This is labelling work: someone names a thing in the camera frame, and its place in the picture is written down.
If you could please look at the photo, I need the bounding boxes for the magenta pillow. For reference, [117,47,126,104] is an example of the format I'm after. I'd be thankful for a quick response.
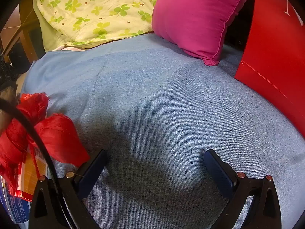
[152,0,255,66]

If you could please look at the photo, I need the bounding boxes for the blue blanket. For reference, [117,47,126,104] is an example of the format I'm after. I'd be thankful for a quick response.
[20,34,305,229]

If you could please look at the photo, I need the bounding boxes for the blue printed packet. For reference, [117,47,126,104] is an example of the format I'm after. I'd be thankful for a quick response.
[0,175,32,225]

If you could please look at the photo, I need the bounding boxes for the black cable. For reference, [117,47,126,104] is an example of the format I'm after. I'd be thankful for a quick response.
[0,99,61,196]

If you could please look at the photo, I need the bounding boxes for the wooden cabinet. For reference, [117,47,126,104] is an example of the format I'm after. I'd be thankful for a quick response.
[0,0,46,62]

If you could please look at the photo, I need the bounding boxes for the orange snack wrapper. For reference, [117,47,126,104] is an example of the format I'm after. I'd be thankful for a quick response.
[18,145,48,201]

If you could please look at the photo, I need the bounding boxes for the black cloth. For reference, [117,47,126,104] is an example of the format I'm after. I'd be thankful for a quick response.
[0,52,24,93]

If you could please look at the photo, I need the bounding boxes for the red plastic bag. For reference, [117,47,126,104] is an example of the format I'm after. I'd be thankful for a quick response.
[0,93,91,199]

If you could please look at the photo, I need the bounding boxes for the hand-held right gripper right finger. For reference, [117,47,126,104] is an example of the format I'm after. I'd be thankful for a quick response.
[204,149,283,229]

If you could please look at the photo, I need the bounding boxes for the green clover print quilt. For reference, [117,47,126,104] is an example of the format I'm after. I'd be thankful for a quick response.
[33,0,169,53]

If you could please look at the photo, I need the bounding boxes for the red paper bag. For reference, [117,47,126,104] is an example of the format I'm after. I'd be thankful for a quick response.
[235,0,305,137]

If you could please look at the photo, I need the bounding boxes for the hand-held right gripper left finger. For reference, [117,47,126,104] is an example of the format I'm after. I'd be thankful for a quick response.
[29,149,108,229]

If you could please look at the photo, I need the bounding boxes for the pale pink sheet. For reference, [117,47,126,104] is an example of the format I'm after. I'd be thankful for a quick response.
[51,46,86,52]

